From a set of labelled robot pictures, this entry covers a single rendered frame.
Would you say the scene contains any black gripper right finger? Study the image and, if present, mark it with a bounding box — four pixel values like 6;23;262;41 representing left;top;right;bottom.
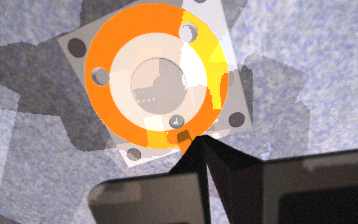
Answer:
202;134;358;224

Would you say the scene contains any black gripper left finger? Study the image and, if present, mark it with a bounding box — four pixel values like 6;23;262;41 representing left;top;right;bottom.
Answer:
87;135;211;224

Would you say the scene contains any orange round plate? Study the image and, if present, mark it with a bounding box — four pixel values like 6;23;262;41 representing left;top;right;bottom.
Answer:
84;2;229;154

